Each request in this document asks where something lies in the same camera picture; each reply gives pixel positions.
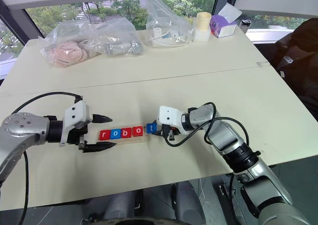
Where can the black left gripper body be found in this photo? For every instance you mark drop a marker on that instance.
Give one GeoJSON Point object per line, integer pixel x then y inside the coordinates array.
{"type": "Point", "coordinates": [75, 135]}

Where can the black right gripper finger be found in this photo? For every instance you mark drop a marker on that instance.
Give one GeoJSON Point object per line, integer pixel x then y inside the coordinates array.
{"type": "Point", "coordinates": [159, 133]}

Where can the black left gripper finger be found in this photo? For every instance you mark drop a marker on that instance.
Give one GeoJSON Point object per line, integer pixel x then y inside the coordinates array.
{"type": "Point", "coordinates": [99, 147]}
{"type": "Point", "coordinates": [102, 118]}

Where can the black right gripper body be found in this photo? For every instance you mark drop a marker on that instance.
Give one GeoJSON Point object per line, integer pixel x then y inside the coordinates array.
{"type": "Point", "coordinates": [169, 131]}

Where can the blue tile letter t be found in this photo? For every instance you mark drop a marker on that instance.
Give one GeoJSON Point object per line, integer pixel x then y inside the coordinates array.
{"type": "Point", "coordinates": [152, 128]}

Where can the red tile letter o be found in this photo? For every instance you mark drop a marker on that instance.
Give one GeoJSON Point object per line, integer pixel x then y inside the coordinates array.
{"type": "Point", "coordinates": [137, 131]}

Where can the red tile letter b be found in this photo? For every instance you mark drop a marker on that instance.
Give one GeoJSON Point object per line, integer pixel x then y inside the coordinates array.
{"type": "Point", "coordinates": [126, 132]}

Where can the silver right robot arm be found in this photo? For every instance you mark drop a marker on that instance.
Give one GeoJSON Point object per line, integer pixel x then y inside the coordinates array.
{"type": "Point", "coordinates": [223, 133]}

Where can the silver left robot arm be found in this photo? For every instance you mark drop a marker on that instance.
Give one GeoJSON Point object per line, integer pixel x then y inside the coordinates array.
{"type": "Point", "coordinates": [22, 128]}

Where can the red tile letter r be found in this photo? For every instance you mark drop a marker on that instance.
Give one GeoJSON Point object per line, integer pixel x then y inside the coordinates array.
{"type": "Point", "coordinates": [104, 135]}

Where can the blue tile letter o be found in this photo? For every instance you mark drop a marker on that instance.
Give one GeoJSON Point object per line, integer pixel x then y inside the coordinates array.
{"type": "Point", "coordinates": [115, 133]}

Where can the wooden letter tray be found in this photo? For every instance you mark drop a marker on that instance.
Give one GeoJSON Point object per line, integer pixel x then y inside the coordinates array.
{"type": "Point", "coordinates": [129, 140]}

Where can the plastic bag with pink cloth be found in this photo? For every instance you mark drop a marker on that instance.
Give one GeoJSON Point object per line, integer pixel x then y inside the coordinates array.
{"type": "Point", "coordinates": [67, 53]}

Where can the grey rounded shape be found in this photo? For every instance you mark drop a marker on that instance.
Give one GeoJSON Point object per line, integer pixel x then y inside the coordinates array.
{"type": "Point", "coordinates": [190, 202]}

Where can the plastic bag with grey parts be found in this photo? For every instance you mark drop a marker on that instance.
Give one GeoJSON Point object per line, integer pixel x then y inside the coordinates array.
{"type": "Point", "coordinates": [119, 46]}

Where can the white translucent container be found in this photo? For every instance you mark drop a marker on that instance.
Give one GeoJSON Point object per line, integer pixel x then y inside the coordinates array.
{"type": "Point", "coordinates": [201, 36]}

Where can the cream cylindrical cup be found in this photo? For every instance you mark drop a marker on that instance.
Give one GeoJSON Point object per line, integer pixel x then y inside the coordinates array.
{"type": "Point", "coordinates": [203, 21]}

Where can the purple tissue box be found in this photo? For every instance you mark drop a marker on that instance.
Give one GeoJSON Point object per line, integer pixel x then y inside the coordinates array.
{"type": "Point", "coordinates": [221, 27]}

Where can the white tissue sheet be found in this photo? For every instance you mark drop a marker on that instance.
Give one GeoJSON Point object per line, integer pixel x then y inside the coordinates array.
{"type": "Point", "coordinates": [229, 12]}

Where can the dark chair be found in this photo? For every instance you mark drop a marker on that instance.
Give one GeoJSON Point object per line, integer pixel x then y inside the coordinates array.
{"type": "Point", "coordinates": [303, 61]}

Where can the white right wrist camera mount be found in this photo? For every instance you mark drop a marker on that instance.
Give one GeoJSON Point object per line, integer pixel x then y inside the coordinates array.
{"type": "Point", "coordinates": [169, 114]}

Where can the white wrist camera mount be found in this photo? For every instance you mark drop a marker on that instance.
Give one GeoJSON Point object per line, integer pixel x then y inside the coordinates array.
{"type": "Point", "coordinates": [169, 114]}
{"type": "Point", "coordinates": [74, 113]}

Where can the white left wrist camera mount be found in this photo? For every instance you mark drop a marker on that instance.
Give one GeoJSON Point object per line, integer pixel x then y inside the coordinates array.
{"type": "Point", "coordinates": [74, 113]}

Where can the black metal frame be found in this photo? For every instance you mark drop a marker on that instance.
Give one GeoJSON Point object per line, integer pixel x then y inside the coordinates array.
{"type": "Point", "coordinates": [227, 202]}

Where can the dark window frame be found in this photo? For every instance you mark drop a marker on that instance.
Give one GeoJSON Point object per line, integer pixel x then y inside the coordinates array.
{"type": "Point", "coordinates": [22, 23]}

